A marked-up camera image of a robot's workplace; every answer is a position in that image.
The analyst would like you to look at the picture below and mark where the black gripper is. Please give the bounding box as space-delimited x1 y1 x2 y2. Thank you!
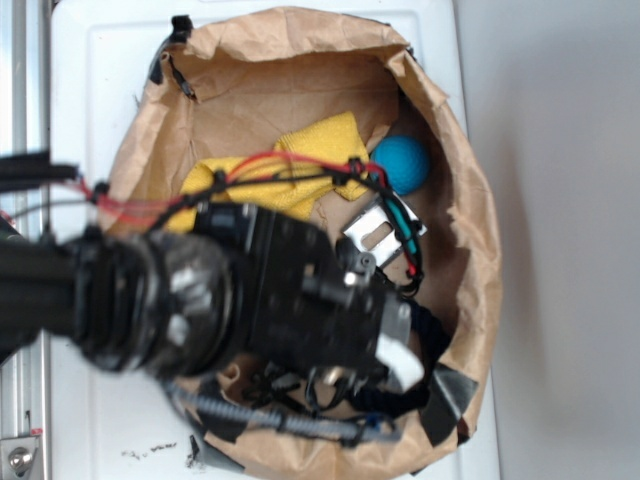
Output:
193 203 425 393

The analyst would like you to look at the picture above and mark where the dark blue rope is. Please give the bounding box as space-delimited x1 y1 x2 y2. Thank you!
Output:
349 299 451 421

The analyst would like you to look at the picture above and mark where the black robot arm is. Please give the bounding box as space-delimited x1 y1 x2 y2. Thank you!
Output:
1 204 424 393

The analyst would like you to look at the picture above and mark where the yellow cloth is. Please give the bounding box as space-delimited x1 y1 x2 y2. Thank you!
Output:
180 111 369 220

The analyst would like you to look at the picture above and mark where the blue ball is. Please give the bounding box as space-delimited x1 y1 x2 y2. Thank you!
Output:
371 135 431 195

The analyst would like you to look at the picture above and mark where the brown paper bag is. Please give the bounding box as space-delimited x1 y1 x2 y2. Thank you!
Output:
110 6 502 479

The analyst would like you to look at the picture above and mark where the metal bracket plate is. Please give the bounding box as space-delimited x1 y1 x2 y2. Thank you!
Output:
341 196 402 268

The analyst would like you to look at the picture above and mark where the grey corrugated cable sleeve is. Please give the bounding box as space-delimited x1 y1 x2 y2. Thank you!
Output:
167 382 401 446

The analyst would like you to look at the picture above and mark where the red black wire bundle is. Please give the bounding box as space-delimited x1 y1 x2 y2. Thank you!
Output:
0 152 426 296

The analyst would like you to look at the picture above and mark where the aluminium rail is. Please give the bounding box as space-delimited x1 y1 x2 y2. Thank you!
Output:
1 1 52 479

